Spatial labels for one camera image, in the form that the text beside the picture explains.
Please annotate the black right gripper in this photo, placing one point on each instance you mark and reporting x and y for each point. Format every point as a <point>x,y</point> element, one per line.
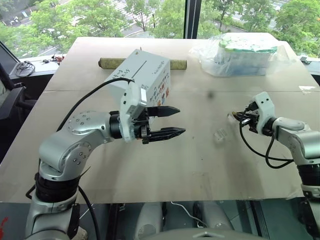
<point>253,120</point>

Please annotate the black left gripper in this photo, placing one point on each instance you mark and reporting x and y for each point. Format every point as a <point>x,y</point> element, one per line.
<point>143,125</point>

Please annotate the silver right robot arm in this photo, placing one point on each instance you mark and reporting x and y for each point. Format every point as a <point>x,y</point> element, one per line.
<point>297,135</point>

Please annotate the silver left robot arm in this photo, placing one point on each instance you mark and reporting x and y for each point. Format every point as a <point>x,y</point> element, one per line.
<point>75,130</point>

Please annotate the white box with slot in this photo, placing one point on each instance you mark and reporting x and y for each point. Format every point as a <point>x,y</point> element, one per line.
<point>147,75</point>

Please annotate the small clear plastic piece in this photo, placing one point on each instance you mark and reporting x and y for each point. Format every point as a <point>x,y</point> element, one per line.
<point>220,135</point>

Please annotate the olive brown rolled mat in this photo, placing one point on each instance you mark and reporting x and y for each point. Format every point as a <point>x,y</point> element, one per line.
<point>178,64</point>

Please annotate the blue green package stack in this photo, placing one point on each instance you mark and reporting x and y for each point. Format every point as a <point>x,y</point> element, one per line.
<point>245,55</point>

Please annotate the clear plastic bag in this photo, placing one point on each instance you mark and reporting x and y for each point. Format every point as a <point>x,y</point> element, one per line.
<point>207,62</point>

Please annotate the small grey device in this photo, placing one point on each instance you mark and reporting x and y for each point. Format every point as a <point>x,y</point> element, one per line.
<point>305,59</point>

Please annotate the silver rounded robot leg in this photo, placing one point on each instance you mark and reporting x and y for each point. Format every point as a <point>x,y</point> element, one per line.
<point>150,220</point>
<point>216,216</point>

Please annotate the grey robot torso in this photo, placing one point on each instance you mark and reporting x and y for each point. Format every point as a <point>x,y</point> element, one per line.
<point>200,235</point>

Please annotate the small red black tools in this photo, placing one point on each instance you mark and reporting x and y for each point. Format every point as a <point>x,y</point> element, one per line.
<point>56,59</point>

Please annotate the black office chair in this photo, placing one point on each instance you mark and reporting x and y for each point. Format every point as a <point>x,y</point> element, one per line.
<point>12,97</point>

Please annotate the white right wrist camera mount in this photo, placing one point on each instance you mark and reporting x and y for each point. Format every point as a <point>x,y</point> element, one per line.
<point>265,107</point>

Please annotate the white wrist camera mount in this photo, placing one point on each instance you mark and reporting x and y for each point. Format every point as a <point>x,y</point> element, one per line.
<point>130,105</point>
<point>265,107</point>

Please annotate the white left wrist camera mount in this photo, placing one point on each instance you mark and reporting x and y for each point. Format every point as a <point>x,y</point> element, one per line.
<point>130,105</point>

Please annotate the dark window frame post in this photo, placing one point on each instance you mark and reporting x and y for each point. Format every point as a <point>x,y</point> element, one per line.
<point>193,18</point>

